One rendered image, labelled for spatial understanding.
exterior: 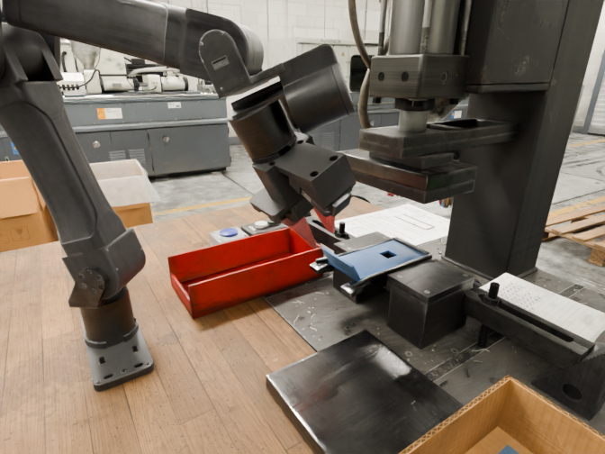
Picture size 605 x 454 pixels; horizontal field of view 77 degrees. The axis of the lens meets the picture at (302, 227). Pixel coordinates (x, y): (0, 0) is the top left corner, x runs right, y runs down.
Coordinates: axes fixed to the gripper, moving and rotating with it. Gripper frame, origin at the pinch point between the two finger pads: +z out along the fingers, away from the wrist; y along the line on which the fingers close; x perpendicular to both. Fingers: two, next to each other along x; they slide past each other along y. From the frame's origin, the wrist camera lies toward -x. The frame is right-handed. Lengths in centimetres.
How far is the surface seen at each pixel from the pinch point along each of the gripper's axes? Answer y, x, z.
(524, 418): 0.0, -26.9, 12.7
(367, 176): 11.0, 1.3, -1.4
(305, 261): -0.4, 12.2, 12.7
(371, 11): 546, 615, 162
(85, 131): -21, 447, 43
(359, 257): 4.5, 1.4, 9.8
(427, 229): 31, 17, 35
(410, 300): 3.8, -8.9, 11.8
